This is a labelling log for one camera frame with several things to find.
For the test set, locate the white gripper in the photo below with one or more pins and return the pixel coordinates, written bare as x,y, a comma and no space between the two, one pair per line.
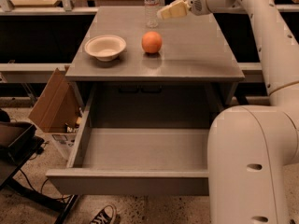
195,1

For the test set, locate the orange fruit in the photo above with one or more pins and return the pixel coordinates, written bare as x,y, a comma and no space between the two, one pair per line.
151,42

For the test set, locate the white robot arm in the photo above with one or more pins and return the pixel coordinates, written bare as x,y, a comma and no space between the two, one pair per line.
249,145

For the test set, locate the open grey top drawer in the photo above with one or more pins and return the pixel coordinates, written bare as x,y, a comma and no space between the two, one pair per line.
148,140

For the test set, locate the clear plastic water bottle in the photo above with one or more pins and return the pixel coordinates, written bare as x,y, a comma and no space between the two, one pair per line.
151,8

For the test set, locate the grey metal cabinet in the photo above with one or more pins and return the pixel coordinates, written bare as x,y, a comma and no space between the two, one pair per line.
192,76

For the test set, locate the beige paper bowl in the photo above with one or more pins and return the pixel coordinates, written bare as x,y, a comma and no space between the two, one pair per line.
105,48

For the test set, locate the brown cardboard box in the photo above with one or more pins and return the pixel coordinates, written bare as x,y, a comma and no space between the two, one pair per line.
57,107

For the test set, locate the white box with labels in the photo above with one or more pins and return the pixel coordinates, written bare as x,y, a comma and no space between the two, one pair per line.
63,142

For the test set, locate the dark tray on stand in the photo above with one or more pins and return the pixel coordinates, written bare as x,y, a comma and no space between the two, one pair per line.
16,140

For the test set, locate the black and white sneaker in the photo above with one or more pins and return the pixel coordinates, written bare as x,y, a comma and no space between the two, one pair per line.
106,215

